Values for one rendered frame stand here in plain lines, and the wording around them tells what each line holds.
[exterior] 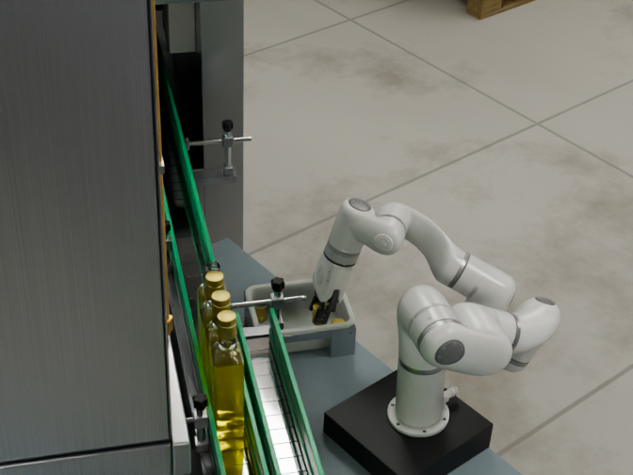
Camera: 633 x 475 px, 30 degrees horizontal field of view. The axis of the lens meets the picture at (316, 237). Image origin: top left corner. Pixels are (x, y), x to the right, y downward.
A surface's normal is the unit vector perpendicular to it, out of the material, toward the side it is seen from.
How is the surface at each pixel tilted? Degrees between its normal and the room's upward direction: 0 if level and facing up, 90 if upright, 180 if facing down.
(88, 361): 90
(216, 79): 90
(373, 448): 2
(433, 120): 0
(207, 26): 90
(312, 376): 0
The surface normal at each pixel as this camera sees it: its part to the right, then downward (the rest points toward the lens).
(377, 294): 0.04, -0.80
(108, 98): 0.22, 0.58
